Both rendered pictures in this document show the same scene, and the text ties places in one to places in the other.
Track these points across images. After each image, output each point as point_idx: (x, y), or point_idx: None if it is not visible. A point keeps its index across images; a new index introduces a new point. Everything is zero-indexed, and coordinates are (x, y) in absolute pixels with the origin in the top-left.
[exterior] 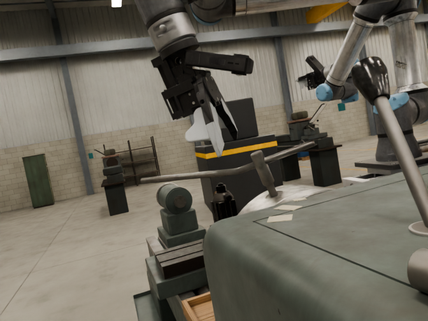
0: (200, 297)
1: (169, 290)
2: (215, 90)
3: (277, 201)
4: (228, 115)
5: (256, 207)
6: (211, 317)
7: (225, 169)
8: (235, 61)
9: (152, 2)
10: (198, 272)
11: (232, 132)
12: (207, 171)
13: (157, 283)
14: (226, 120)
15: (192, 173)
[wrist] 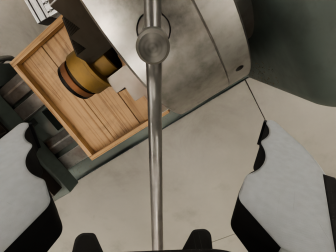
0: (84, 145)
1: (68, 178)
2: None
3: (194, 21)
4: (21, 170)
5: (178, 62)
6: (108, 128)
7: (156, 125)
8: None
9: None
10: (42, 159)
11: (35, 141)
12: (157, 162)
13: (69, 191)
14: (34, 173)
15: (159, 190)
